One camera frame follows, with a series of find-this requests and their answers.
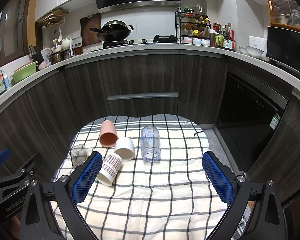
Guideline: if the brown houndstooth paper cup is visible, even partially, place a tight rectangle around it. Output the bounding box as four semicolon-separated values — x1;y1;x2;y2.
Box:
97;153;122;186

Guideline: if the pink plastic cup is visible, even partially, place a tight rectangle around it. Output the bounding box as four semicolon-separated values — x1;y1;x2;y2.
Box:
99;120;118;148

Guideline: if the white plastic cup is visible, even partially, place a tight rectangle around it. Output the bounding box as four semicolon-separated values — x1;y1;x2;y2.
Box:
114;137;135;161

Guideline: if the clear blue-print plastic cup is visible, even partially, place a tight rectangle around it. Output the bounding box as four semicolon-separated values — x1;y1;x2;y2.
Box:
141;126;161;162

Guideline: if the square clear glass jar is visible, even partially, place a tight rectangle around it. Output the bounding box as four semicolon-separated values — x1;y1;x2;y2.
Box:
70;144;88;169

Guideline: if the black white checked cloth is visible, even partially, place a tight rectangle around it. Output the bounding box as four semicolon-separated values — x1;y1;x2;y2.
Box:
50;114;251;240

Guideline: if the built-in black dishwasher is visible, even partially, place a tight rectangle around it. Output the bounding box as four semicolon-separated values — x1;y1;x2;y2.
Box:
216;72;288;172

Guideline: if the green plastic basin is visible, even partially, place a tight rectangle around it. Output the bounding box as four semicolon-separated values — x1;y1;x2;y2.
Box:
12;61;38;83

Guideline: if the white teapot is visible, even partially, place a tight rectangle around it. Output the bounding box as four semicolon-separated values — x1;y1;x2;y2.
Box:
61;37;73;50

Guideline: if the white rice cooker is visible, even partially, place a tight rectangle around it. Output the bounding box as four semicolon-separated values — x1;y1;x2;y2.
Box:
248;36;267;58

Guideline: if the black microwave oven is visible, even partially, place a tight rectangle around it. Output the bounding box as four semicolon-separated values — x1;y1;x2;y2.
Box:
266;27;300;80

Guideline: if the wooden cutting board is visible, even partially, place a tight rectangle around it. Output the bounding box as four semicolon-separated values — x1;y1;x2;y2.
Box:
80;13;101;46

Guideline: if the black gas stove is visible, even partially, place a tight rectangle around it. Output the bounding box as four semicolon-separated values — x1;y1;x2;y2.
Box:
90;35;179;52

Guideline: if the black spice rack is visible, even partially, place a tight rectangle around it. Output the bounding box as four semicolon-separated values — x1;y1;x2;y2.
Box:
174;10;211;46

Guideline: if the black wok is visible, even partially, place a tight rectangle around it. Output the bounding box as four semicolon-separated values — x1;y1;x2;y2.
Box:
90;20;134;42

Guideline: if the grey drawer handle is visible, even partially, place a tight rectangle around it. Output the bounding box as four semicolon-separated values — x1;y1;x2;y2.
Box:
107;92;179;101

